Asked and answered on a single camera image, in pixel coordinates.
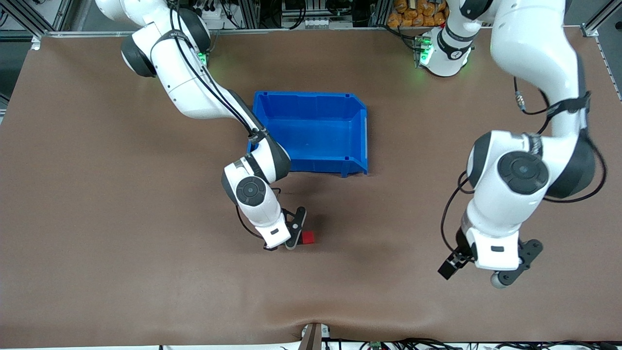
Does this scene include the blue plastic storage bin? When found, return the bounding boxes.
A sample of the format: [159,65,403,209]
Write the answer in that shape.
[246,91,369,178]

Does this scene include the brown table mat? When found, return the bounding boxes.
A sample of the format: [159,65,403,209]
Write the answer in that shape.
[0,28,622,349]

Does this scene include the white power strip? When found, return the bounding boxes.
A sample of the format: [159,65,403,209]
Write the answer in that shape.
[197,4,225,21]

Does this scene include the orange snack bag pile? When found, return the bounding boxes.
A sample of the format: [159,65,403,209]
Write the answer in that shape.
[387,0,450,28]

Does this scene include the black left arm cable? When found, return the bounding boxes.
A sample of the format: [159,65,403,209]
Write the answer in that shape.
[440,77,608,254]

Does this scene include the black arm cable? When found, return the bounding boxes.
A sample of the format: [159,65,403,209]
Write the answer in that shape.
[440,77,608,254]
[168,5,283,242]

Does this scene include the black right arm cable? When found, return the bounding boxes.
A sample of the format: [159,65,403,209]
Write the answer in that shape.
[168,5,283,242]

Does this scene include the black cable bundle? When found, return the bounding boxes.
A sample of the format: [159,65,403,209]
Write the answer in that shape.
[360,337,622,350]

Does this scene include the brown camera mount post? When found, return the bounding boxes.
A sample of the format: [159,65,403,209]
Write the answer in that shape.
[300,322,332,350]

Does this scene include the aluminium table edge rail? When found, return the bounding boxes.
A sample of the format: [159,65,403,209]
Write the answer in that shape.
[32,28,423,38]

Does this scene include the aluminium corner frame post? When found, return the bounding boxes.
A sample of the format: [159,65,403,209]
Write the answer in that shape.
[581,0,622,37]
[0,0,55,50]

